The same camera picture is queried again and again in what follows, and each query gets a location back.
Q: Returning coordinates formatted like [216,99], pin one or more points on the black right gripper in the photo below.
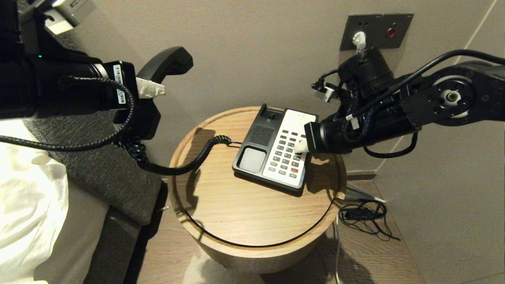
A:
[327,138]

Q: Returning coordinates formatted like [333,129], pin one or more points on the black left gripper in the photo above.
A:
[127,71]

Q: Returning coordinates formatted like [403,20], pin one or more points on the telephone base with keypad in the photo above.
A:
[284,157]

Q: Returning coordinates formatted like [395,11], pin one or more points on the black telephone handset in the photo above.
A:
[173,61]

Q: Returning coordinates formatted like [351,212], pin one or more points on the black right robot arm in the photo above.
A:
[465,98]

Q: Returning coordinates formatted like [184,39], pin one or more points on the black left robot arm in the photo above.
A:
[47,86]

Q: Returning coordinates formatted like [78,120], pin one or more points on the folded umbrella white tip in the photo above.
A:
[359,192]

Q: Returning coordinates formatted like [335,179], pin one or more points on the round wooden side table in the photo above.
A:
[252,225]

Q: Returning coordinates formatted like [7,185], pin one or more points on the grey fabric headboard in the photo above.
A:
[98,177]

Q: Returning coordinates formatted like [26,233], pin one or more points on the white power plug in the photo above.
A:
[359,39]

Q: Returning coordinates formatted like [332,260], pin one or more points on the beige mattress side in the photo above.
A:
[75,236]

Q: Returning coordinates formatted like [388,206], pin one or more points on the white bed linen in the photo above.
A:
[27,213]

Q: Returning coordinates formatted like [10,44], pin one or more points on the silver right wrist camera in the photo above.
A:
[326,94]

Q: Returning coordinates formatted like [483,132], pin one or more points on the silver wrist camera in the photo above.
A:
[326,94]
[67,14]

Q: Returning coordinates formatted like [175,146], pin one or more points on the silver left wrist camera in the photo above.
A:
[67,14]

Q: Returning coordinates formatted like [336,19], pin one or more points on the grey wall socket panel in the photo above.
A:
[349,23]

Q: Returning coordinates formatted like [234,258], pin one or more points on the grey switch panel red button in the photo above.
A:
[399,37]

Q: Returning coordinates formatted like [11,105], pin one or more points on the dark grey bed frame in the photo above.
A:
[112,248]

